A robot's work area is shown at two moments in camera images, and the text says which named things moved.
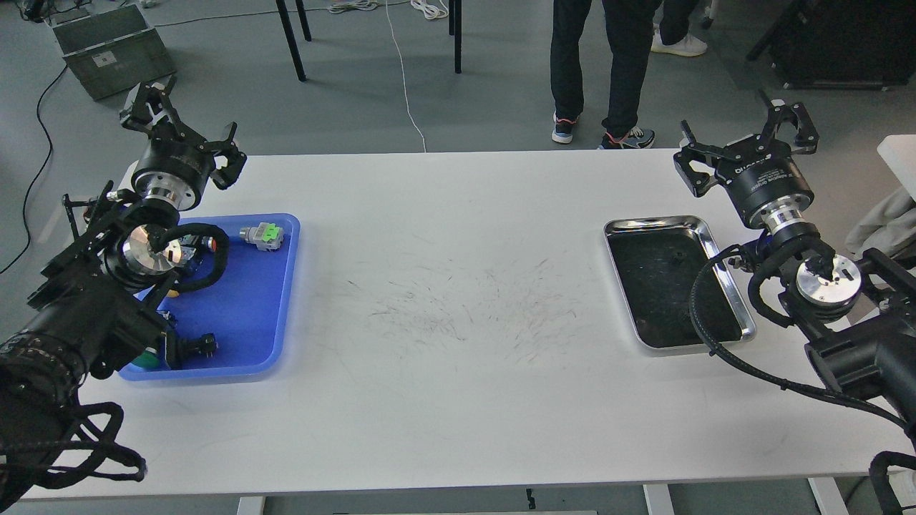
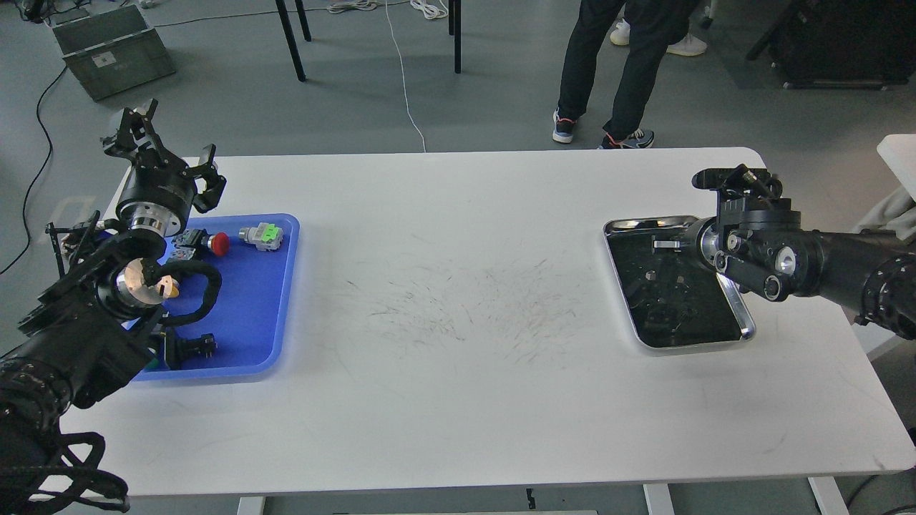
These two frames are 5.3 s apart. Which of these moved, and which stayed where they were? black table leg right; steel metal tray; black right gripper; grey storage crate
Moved: black right gripper
Stayed: black table leg right; steel metal tray; grey storage crate
